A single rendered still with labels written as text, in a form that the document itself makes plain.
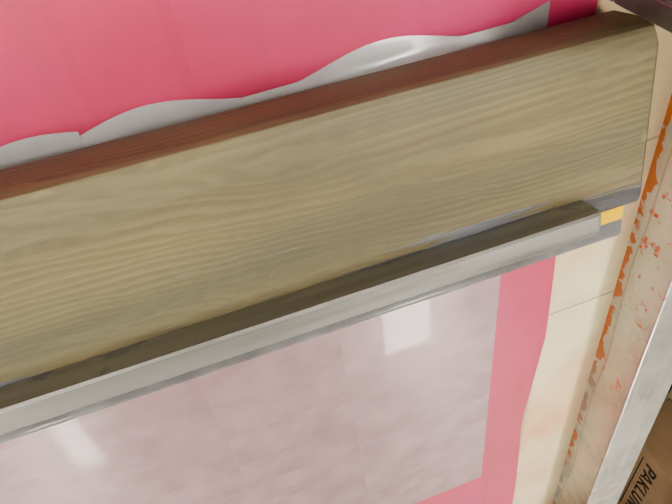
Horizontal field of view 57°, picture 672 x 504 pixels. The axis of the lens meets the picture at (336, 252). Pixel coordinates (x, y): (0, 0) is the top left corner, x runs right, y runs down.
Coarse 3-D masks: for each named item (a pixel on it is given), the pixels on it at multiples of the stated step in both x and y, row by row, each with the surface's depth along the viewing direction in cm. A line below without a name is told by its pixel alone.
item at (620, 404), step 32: (640, 224) 34; (640, 256) 35; (640, 288) 36; (608, 320) 40; (640, 320) 37; (608, 352) 41; (640, 352) 38; (608, 384) 43; (640, 384) 40; (608, 416) 44; (640, 416) 44; (576, 448) 51; (608, 448) 46; (640, 448) 48; (576, 480) 53; (608, 480) 50
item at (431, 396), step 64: (64, 0) 18; (128, 0) 18; (192, 0) 19; (256, 0) 20; (320, 0) 20; (384, 0) 21; (448, 0) 22; (512, 0) 23; (576, 0) 24; (64, 64) 19; (128, 64) 20; (192, 64) 20; (256, 64) 21; (320, 64) 22; (384, 320) 33; (448, 320) 35; (512, 320) 37; (256, 384) 32; (320, 384) 34; (384, 384) 36; (448, 384) 39; (512, 384) 42; (256, 448) 36; (320, 448) 39; (384, 448) 42; (448, 448) 45; (512, 448) 49
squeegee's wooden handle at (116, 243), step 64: (448, 64) 22; (512, 64) 21; (576, 64) 22; (640, 64) 23; (192, 128) 20; (256, 128) 20; (320, 128) 20; (384, 128) 21; (448, 128) 22; (512, 128) 22; (576, 128) 23; (640, 128) 24; (0, 192) 18; (64, 192) 19; (128, 192) 19; (192, 192) 20; (256, 192) 20; (320, 192) 21; (384, 192) 22; (448, 192) 23; (512, 192) 24; (576, 192) 25; (640, 192) 26; (0, 256) 19; (64, 256) 19; (128, 256) 20; (192, 256) 21; (256, 256) 22; (320, 256) 22; (384, 256) 23; (0, 320) 20; (64, 320) 20; (128, 320) 21; (192, 320) 22; (0, 384) 21
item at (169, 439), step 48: (0, 0) 17; (0, 48) 18; (0, 96) 19; (48, 96) 20; (0, 144) 20; (192, 384) 31; (48, 432) 29; (96, 432) 31; (144, 432) 32; (192, 432) 33; (0, 480) 30; (48, 480) 32; (96, 480) 33; (144, 480) 34; (192, 480) 36; (240, 480) 38
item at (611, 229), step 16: (608, 224) 28; (592, 240) 28; (544, 256) 27; (496, 272) 27; (448, 288) 26; (400, 304) 26; (352, 320) 26; (304, 336) 25; (256, 352) 25; (208, 368) 25; (160, 384) 24; (112, 400) 24; (128, 400) 24; (64, 416) 24; (80, 416) 24; (16, 432) 23; (32, 432) 24
